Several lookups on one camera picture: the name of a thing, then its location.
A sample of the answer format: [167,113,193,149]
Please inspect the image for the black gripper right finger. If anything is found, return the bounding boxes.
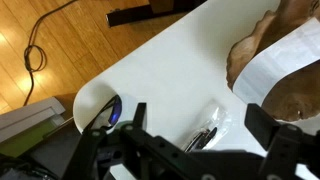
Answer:
[244,103,282,152]

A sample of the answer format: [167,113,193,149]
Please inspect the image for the black furniture bar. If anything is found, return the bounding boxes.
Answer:
[105,0,208,28]

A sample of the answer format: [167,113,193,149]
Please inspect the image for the black sunglasses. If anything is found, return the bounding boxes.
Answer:
[84,94,123,135]

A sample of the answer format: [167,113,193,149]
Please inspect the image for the black floor cable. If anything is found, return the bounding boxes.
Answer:
[22,0,79,107]

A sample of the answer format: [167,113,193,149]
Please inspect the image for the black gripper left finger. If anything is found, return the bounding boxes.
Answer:
[132,102,148,132]

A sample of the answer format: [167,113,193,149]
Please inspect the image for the brown paper bag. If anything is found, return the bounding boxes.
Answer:
[225,0,320,123]

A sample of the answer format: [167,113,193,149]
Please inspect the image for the green flat board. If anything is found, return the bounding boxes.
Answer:
[0,120,58,158]

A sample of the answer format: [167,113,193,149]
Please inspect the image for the grey flat box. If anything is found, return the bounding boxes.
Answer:
[0,96,67,144]

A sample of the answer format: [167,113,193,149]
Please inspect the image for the white paper sheet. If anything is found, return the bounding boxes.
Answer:
[232,17,320,106]

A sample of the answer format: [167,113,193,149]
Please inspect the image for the clear plastic bag with pens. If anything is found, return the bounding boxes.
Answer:
[180,98,232,154]

